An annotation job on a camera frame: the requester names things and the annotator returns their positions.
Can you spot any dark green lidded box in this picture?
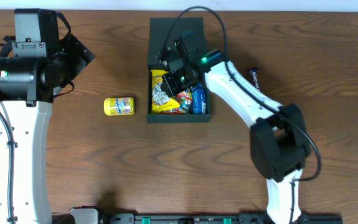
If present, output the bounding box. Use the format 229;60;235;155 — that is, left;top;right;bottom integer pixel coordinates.
147;17;211;123

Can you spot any blue Oreo cookie pack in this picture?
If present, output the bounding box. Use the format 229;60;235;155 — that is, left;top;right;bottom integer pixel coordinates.
191;83;207;114

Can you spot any Haribo gummy candy bag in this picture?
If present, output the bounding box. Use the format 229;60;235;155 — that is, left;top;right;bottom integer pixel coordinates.
175;89;193;114

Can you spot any yellow snack bag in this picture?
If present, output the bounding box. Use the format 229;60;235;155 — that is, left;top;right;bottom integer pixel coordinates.
150;70;180;114

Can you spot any yellow Mentos gum bottle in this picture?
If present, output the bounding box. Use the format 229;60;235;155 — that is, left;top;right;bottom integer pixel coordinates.
103;97;135;116

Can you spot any purple Dairy Milk bar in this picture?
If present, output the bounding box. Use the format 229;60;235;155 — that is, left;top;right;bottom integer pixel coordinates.
247;67;260;91

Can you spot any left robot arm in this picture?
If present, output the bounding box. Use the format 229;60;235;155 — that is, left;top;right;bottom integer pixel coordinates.
0;9;94;223

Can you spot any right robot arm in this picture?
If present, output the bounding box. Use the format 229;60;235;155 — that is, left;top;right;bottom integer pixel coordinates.
156;32;313;223

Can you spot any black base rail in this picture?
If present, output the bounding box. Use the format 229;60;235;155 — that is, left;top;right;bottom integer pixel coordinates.
70;207;344;224

